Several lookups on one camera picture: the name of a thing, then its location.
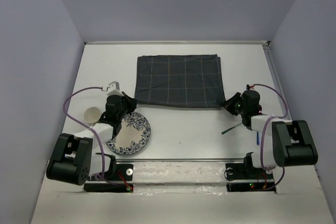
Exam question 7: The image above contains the pale yellow-green mug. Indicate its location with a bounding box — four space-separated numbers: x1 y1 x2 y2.
82 106 102 126

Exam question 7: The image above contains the iridescent fork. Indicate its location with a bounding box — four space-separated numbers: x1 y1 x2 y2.
221 123 243 135

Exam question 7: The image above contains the blue floral ceramic plate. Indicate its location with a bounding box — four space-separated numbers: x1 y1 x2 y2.
106 112 151 156

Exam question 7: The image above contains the dark checked cloth placemat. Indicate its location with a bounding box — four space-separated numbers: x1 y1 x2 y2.
135 55 225 109

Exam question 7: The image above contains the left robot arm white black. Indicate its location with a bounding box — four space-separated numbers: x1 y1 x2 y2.
46 92 138 186

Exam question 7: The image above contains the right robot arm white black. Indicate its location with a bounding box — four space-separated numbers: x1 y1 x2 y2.
219 89 318 180

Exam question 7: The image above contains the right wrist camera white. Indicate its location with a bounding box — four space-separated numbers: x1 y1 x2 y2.
246 84 255 90

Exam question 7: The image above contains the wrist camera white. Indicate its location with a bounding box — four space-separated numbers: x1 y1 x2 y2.
246 84 255 90
106 81 123 97

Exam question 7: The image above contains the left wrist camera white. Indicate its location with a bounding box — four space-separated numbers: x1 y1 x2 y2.
106 81 123 97

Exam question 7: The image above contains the aluminium table edge rail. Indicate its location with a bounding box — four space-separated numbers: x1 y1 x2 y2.
263 41 292 119

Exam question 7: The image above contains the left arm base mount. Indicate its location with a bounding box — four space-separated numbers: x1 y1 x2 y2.
83 163 134 193

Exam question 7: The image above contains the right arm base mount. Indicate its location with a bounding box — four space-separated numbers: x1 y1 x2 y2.
224 153 276 193

